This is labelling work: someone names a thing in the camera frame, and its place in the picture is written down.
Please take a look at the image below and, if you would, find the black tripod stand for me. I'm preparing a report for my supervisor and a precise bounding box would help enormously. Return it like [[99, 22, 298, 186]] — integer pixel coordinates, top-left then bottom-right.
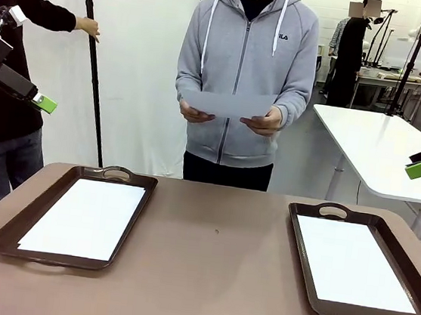
[[385, 19, 421, 122]]

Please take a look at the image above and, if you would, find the white table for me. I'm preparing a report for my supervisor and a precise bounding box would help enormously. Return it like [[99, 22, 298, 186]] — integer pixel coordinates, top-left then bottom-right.
[[299, 103, 421, 240]]

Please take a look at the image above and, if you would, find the white A4 paper sheet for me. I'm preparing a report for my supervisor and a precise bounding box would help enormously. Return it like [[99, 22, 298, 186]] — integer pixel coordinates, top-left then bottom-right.
[[16, 171, 148, 265], [286, 214, 421, 315], [177, 84, 279, 125]]

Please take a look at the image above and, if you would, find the long grey work table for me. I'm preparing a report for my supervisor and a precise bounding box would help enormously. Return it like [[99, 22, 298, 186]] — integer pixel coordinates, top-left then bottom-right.
[[350, 63, 421, 125]]

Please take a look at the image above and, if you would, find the white backdrop sheet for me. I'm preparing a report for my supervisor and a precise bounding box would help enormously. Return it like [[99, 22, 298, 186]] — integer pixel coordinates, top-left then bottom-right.
[[0, 0, 205, 181]]

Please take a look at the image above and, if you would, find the person in plaid shirt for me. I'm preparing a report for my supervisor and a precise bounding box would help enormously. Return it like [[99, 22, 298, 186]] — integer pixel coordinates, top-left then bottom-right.
[[322, 14, 352, 97]]

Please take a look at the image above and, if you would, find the person's left hand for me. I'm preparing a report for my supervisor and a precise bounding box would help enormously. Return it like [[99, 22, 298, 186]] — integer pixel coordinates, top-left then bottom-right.
[[237, 102, 286, 139]]

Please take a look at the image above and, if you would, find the person's right hand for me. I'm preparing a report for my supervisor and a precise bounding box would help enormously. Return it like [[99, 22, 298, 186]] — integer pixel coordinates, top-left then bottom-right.
[[178, 99, 218, 126]]

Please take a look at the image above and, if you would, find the standing person in black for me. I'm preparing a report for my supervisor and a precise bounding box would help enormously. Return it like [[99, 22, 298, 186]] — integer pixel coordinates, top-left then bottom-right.
[[330, 0, 384, 111]]

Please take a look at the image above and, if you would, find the person's left forearm grey sleeve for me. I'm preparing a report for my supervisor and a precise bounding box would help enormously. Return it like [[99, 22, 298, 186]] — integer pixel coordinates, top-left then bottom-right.
[[270, 81, 314, 135]]

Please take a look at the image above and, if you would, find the bystander's hand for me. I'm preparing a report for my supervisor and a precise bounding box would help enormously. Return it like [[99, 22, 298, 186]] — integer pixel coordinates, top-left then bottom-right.
[[73, 15, 103, 44]]

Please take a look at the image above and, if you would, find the person in grey hoodie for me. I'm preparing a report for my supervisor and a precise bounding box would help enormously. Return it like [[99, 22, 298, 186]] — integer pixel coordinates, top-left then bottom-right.
[[164, 0, 324, 196]]

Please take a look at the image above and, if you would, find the bystander in black sweater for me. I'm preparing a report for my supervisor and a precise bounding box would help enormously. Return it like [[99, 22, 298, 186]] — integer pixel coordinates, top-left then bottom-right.
[[0, 0, 106, 227]]

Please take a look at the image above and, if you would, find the white cable connector block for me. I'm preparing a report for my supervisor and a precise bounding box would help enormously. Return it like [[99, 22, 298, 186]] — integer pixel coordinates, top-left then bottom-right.
[[8, 4, 27, 26]]

